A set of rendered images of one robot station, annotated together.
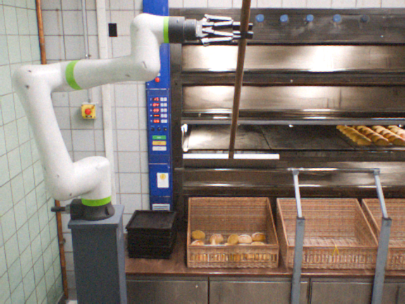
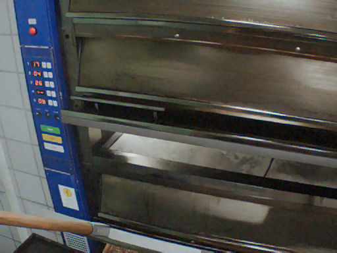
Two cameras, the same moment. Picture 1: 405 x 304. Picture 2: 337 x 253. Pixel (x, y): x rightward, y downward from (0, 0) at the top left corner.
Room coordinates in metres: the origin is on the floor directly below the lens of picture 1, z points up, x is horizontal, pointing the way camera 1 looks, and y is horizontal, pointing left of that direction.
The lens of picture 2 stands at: (1.47, -0.81, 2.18)
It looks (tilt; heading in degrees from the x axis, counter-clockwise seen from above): 29 degrees down; 25
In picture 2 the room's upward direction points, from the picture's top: 5 degrees counter-clockwise
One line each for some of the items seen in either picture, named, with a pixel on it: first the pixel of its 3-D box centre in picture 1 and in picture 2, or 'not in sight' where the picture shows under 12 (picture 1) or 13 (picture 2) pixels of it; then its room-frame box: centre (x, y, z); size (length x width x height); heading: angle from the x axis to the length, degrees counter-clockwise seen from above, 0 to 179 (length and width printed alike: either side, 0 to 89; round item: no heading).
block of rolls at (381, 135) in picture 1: (376, 133); not in sight; (3.23, -1.35, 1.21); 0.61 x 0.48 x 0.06; 179
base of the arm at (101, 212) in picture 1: (83, 207); not in sight; (1.69, 0.51, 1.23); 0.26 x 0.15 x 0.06; 93
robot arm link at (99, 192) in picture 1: (92, 180); not in sight; (1.69, 0.46, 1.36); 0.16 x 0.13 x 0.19; 148
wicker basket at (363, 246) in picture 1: (323, 230); not in sight; (2.53, -0.78, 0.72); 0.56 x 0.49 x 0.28; 89
